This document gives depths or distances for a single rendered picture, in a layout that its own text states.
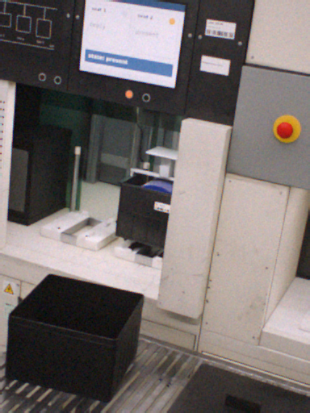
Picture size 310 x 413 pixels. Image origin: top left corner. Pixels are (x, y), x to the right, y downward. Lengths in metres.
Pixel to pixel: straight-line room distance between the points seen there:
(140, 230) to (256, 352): 0.53
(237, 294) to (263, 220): 0.22
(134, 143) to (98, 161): 0.20
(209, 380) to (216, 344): 0.32
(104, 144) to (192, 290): 1.22
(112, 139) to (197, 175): 1.19
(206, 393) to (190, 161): 0.58
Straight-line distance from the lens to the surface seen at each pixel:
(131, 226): 2.24
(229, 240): 1.92
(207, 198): 1.86
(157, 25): 1.90
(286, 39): 1.81
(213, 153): 1.82
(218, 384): 1.73
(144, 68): 1.92
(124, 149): 2.99
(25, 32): 2.08
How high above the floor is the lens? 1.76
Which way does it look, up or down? 18 degrees down
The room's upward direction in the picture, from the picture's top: 7 degrees clockwise
